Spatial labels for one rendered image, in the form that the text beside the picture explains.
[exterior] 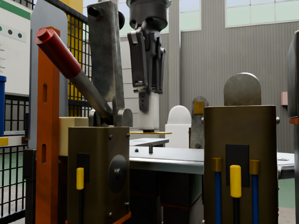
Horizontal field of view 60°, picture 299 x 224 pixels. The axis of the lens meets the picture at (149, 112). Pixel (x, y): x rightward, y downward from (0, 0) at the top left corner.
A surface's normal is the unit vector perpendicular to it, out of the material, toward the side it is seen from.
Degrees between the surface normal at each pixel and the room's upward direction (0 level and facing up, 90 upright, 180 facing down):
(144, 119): 89
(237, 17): 90
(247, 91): 102
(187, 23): 90
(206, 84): 90
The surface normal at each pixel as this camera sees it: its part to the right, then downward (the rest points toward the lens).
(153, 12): 0.25, -0.04
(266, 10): -0.25, -0.04
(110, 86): -0.40, 0.11
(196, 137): -0.40, -0.25
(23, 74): 0.91, -0.02
